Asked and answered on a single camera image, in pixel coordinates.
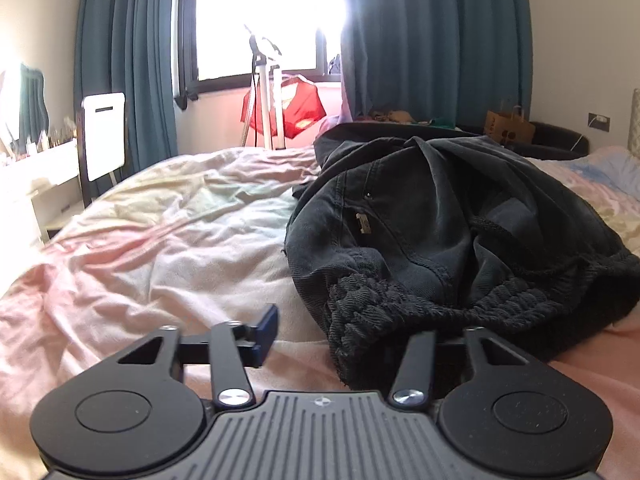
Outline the white dressing table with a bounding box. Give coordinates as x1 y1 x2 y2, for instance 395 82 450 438
1 141 81 245

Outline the white-backed dark chair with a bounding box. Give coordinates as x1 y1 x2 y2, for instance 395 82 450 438
76 92 127 208

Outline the teal left curtain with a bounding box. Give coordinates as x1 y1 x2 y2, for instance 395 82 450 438
74 0 178 172

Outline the teal right curtain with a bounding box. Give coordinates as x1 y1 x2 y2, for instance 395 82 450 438
341 0 533 127

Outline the dark window frame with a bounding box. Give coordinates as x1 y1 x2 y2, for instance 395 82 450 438
176 0 347 110

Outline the pastel tie-dye bed cover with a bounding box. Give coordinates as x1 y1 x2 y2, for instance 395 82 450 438
1 148 639 479

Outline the wall power socket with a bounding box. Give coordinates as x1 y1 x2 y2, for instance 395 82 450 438
587 113 611 132

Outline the red garment on hanger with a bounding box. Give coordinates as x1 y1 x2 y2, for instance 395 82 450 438
241 75 326 144

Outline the black jacket with ribbed hem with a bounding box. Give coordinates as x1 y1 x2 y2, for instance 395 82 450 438
284 122 639 392

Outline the vanity mirror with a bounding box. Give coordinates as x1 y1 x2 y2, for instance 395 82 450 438
1 64 50 150

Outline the silver tripod stand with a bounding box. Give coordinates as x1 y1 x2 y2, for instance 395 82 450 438
245 26 286 151

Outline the pile of coloured clothes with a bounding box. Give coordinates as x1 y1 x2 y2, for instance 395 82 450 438
314 108 457 137

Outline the teal curtain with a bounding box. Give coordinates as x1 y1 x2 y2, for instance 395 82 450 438
341 0 533 127
74 0 178 172

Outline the brown paper bag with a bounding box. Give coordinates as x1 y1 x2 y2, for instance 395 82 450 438
484 105 535 145

